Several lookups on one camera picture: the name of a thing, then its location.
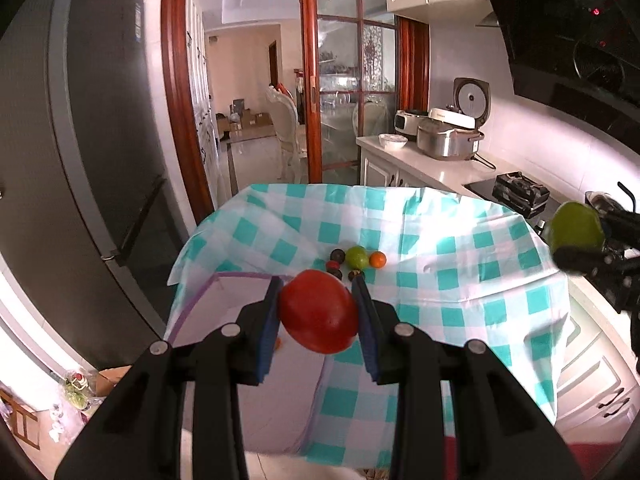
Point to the wooden glass sliding door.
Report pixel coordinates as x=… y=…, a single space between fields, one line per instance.
x=350 y=85

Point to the small bright green lime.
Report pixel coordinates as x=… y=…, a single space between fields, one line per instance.
x=357 y=257

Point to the red wooden door frame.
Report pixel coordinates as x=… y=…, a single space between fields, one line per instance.
x=180 y=85

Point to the open cardboard box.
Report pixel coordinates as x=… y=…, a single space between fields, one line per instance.
x=110 y=382

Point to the bag of green vegetables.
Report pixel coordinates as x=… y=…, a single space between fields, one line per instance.
x=77 y=390

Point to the black glass cooktop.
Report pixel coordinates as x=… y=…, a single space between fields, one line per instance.
x=482 y=190

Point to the white dining chair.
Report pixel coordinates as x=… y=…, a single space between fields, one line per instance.
x=285 y=125

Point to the white hallway wardrobe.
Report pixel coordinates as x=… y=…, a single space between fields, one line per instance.
x=202 y=100

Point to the white base cabinet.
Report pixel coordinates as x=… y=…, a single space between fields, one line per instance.
x=380 y=170

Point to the cardboard boxes on floor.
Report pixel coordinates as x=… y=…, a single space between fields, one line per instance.
x=245 y=122

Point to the black range hood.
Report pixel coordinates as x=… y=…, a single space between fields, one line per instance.
x=565 y=50

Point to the small white kitchen appliance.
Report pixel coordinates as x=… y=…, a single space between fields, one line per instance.
x=407 y=122

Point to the white base cabinet drawers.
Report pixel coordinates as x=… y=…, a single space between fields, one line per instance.
x=600 y=375

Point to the dark grey refrigerator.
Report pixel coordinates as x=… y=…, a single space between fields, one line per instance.
x=75 y=160

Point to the white bowl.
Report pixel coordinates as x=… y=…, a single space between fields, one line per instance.
x=392 y=141

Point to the black box on cooktop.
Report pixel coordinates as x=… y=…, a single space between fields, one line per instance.
x=520 y=195

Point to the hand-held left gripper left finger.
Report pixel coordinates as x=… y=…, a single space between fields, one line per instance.
x=267 y=330

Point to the red tomato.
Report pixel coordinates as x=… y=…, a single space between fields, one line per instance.
x=317 y=310

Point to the teal white checked tablecloth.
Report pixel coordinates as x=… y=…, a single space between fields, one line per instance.
x=450 y=285

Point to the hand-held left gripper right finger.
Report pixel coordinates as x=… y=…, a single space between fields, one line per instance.
x=367 y=330

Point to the large olive green fruit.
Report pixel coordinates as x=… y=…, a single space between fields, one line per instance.
x=575 y=225

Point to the wooden stool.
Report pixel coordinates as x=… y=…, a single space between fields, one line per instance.
x=20 y=420

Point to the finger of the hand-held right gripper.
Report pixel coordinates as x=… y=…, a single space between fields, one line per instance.
x=617 y=210
x=580 y=260

